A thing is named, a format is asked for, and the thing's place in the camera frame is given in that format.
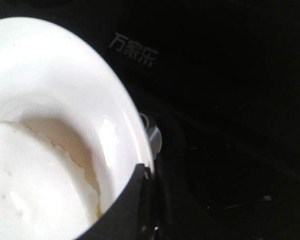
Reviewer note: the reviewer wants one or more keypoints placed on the silver right stove knob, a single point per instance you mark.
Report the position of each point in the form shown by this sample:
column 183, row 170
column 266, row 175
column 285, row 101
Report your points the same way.
column 153, row 133

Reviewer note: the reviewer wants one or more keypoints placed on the fried egg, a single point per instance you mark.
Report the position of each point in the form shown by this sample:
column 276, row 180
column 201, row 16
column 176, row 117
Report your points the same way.
column 44, row 193

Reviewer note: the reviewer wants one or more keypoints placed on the white ceramic plate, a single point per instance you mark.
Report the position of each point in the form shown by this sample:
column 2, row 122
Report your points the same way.
column 55, row 84

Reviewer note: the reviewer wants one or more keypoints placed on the black glass gas stove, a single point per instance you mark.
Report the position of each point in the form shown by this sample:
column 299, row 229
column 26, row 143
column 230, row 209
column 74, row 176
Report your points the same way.
column 222, row 80

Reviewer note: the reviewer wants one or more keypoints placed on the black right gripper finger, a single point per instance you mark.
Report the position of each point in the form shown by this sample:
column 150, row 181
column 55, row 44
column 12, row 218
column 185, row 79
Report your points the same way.
column 130, row 217

